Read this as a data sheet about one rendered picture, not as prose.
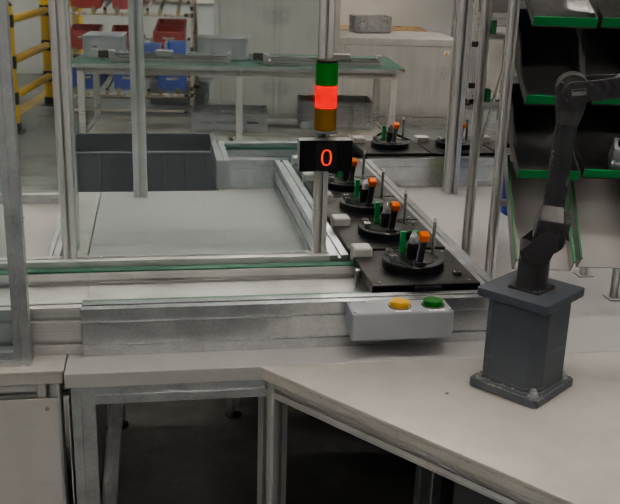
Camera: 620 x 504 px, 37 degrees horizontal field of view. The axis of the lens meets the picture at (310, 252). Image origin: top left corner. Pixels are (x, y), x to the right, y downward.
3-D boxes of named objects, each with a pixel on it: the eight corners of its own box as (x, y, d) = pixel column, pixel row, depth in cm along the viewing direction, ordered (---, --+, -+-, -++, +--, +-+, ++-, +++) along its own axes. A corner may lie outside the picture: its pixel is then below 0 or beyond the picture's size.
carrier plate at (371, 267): (479, 291, 200) (480, 282, 200) (372, 294, 197) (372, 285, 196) (446, 256, 223) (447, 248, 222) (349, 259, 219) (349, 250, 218)
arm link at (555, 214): (558, 73, 156) (597, 77, 155) (557, 68, 162) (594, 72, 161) (530, 253, 166) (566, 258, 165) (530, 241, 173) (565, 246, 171)
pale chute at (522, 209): (570, 271, 204) (576, 262, 200) (511, 269, 204) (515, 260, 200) (558, 163, 217) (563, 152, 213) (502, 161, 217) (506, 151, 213)
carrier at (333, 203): (417, 226, 247) (420, 180, 243) (329, 228, 243) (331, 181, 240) (395, 203, 270) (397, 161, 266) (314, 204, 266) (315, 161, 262)
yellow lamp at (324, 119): (337, 131, 206) (338, 109, 205) (315, 131, 205) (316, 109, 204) (333, 127, 211) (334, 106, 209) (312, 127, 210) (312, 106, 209)
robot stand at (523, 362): (535, 410, 168) (547, 307, 162) (467, 384, 177) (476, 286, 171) (573, 385, 178) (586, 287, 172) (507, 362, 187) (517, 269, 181)
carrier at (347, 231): (444, 254, 224) (448, 205, 221) (348, 257, 220) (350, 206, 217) (418, 226, 247) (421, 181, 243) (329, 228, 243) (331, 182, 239)
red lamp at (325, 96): (338, 109, 205) (339, 87, 203) (316, 109, 204) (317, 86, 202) (334, 105, 209) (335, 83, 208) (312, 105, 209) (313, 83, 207)
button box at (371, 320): (452, 338, 188) (454, 309, 186) (351, 342, 185) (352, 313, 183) (442, 324, 195) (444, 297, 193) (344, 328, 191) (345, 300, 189)
